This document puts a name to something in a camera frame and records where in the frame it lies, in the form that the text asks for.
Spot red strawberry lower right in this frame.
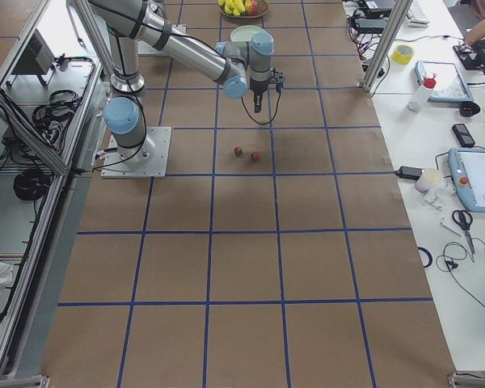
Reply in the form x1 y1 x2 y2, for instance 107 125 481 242
251 151 261 162

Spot yellow tape roll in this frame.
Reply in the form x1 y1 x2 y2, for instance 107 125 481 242
391 44 415 65

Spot blue teach pendant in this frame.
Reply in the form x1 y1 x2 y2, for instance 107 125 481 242
448 148 485 213
414 61 474 103

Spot black power adapter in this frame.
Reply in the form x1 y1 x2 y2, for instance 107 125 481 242
394 166 424 181

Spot black handled scissors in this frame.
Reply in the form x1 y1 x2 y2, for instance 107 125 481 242
451 209 475 262

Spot yellow banana bunch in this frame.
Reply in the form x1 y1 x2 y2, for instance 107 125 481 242
217 0 245 17

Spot grey electronics box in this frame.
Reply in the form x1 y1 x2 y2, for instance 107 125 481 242
7 29 55 86

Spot red yellow apple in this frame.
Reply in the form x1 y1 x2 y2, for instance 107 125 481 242
245 0 259 16

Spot brown wicker basket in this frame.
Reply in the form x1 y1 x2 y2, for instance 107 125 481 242
217 0 269 19

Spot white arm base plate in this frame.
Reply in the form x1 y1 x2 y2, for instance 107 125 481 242
100 126 172 179

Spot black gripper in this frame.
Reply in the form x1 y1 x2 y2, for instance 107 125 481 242
250 69 285 113

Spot light green plate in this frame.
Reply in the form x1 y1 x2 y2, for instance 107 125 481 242
230 25 266 43

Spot black phone device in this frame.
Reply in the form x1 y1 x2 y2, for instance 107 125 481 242
452 124 475 148

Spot white red-capped bottle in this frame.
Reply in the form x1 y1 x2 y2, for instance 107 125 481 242
407 74 437 112

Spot blue teach pendant near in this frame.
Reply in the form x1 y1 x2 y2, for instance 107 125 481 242
448 148 485 213

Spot blue teach pendant far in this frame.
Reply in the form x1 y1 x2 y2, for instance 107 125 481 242
414 61 474 103

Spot black small bowl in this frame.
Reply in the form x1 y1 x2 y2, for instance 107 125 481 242
459 101 481 118

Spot aluminium frame post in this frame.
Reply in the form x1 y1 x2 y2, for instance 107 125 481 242
361 0 412 92

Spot coiled black cables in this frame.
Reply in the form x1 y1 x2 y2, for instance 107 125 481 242
14 167 52 202

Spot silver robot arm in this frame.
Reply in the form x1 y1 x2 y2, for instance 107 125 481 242
89 1 285 177

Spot white paper cup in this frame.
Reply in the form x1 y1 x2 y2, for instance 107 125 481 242
415 168 444 193

